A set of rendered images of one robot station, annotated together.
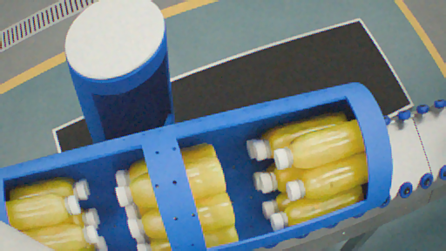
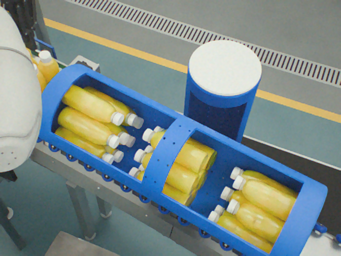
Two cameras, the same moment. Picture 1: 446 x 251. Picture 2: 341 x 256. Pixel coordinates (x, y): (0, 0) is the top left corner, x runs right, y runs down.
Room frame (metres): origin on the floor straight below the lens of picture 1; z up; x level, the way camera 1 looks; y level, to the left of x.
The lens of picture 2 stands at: (-0.08, -0.38, 2.33)
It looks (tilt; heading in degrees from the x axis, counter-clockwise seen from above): 56 degrees down; 44
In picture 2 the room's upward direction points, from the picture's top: 4 degrees clockwise
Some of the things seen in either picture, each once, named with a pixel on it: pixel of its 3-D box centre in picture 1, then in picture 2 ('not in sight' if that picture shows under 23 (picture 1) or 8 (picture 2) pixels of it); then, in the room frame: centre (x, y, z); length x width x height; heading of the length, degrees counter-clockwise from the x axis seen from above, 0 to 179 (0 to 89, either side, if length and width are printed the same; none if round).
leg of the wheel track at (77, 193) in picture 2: not in sight; (82, 211); (0.24, 0.48, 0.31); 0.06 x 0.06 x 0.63; 17
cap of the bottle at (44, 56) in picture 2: not in sight; (44, 56); (0.37, 0.72, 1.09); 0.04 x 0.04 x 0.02
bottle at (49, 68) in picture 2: not in sight; (50, 74); (0.37, 0.72, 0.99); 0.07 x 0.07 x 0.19
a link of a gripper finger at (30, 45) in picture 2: not in sight; (28, 40); (0.27, 0.55, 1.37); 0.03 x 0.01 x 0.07; 107
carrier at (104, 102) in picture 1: (128, 116); (212, 129); (0.88, 0.29, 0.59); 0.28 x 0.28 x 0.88
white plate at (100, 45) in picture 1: (111, 33); (225, 66); (0.88, 0.29, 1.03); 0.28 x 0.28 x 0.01
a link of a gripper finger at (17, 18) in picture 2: not in sight; (17, 18); (0.26, 0.55, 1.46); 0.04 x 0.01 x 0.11; 107
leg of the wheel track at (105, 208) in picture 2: not in sight; (100, 188); (0.37, 0.52, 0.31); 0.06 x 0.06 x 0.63; 17
